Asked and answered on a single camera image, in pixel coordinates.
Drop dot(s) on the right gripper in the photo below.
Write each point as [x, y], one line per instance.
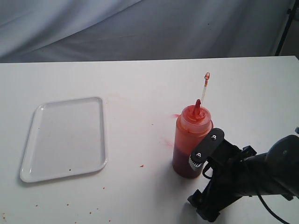
[218, 194]

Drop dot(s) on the red sauce squeeze bottle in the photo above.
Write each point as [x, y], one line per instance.
[192, 126]

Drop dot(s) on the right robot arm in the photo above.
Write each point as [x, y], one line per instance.
[243, 172]

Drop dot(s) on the white rectangular plastic tray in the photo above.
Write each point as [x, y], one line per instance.
[66, 138]

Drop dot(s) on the black tripod stand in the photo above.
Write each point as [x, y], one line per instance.
[291, 12]

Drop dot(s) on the grey backdrop cloth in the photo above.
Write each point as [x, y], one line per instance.
[118, 30]

